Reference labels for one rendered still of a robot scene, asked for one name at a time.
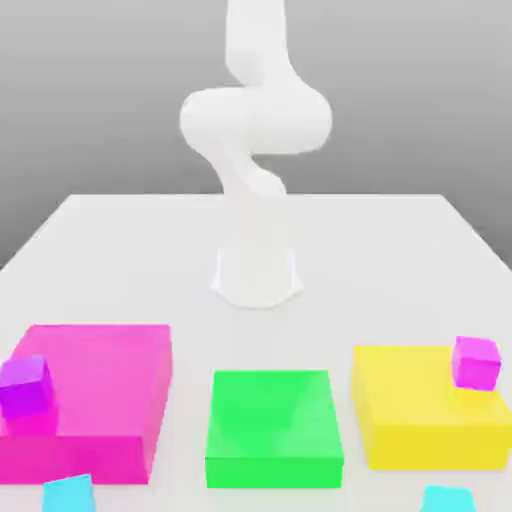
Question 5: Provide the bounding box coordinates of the large pink box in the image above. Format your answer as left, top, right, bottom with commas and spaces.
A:
0, 323, 174, 486

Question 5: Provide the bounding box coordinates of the large green box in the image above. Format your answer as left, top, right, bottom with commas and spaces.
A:
204, 369, 345, 490

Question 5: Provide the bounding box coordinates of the small magenta cube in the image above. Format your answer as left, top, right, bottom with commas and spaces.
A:
451, 335, 503, 392

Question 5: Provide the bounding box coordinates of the large yellow box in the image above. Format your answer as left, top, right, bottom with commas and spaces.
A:
351, 344, 512, 472

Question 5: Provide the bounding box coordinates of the small purple cube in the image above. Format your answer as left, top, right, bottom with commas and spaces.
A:
0, 354, 56, 421

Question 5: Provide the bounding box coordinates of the small cyan cube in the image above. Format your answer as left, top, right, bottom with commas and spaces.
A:
418, 484, 478, 512
41, 473, 97, 512

